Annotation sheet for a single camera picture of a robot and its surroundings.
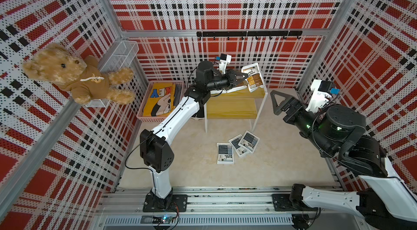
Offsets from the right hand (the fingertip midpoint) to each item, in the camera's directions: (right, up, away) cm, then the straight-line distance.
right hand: (281, 97), depth 51 cm
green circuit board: (-45, -53, +19) cm, 72 cm away
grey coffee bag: (-16, -30, +38) cm, 51 cm away
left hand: (-7, +10, +16) cm, 20 cm away
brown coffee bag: (-12, +5, +21) cm, 25 cm away
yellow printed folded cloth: (-57, +1, +54) cm, 79 cm away
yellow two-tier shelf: (-7, -2, +40) cm, 41 cm away
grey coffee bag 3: (-2, -24, +42) cm, 48 cm away
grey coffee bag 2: (-8, -28, +38) cm, 48 cm away
